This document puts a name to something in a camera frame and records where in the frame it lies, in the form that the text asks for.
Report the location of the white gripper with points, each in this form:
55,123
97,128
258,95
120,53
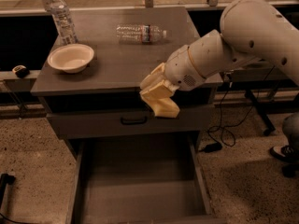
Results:
181,68

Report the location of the yellow sponge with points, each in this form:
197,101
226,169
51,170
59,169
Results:
161,107

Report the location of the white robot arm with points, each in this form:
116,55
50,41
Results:
249,30

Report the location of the grey drawer cabinet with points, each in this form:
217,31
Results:
111,80

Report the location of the grey middle drawer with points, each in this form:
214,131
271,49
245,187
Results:
105,123

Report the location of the open grey bottom drawer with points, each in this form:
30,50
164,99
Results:
140,179

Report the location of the lying clear water bottle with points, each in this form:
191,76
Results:
140,33

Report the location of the black power adapter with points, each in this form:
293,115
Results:
212,147

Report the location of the white paper bowl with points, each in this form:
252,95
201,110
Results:
71,58

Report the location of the upright clear water bottle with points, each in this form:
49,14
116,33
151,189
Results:
63,21

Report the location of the black tape measure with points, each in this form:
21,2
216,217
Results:
21,71

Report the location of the black chair caster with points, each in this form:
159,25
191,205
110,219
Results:
290,170

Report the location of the black object at left edge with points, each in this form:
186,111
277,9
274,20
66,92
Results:
5,179

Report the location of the black drawer handle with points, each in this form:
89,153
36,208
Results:
139,121

